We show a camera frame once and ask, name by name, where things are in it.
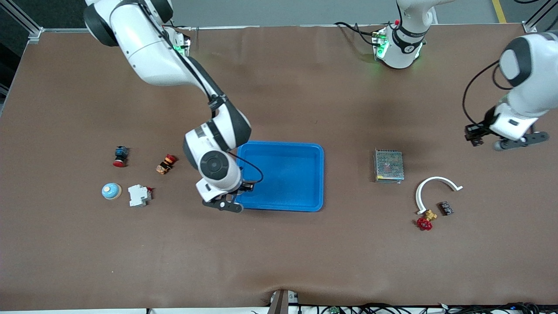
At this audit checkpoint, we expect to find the aluminium frame profile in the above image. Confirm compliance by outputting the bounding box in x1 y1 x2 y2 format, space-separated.
0 0 44 44
523 0 558 34

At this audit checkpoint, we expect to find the brown table mat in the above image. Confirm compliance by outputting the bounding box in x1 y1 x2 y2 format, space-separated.
0 24 558 311

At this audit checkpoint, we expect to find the blue plastic tray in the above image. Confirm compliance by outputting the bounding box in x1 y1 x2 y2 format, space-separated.
235 140 325 212

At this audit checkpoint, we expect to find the black cable bundle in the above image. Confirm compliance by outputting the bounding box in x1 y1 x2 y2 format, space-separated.
301 302 558 314

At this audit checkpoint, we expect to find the arm base connector panel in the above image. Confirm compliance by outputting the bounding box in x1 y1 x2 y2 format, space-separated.
372 27 389 59
172 37 191 57

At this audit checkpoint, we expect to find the white circuit breaker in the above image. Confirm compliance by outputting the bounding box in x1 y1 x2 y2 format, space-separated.
128 184 153 207

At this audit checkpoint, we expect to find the brass valve with red handle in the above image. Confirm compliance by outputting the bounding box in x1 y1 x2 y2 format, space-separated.
416 209 438 232

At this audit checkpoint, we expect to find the white curved pipe clamp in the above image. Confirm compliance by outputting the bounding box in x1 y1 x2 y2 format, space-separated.
415 177 463 215

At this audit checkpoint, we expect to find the black left arm base cable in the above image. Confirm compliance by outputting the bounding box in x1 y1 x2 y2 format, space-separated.
335 21 380 46

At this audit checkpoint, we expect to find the red pushbutton with blue base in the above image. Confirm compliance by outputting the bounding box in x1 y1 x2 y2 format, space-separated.
113 146 129 168

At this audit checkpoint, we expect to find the metal mesh power supply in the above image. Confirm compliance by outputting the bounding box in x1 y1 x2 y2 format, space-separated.
374 149 405 184

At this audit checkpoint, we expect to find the orange striped emergency stop button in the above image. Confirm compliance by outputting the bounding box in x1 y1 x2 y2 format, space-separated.
156 154 177 175

